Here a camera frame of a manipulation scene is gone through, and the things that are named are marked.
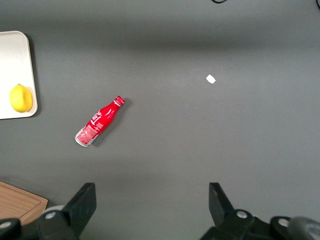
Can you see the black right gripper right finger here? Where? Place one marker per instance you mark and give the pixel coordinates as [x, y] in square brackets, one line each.
[225, 215]

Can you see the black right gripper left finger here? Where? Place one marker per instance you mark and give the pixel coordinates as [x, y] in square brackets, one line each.
[75, 212]

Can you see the white plastic tray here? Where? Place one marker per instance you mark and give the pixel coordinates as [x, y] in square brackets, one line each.
[15, 75]

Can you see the light wooden board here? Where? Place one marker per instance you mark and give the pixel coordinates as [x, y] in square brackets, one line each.
[18, 202]

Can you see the red cola bottle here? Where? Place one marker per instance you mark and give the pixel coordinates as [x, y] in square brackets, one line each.
[99, 121]

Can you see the yellow lemon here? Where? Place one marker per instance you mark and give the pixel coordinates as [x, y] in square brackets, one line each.
[21, 98]

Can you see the white paper scrap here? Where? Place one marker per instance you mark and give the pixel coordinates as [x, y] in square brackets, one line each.
[211, 79]

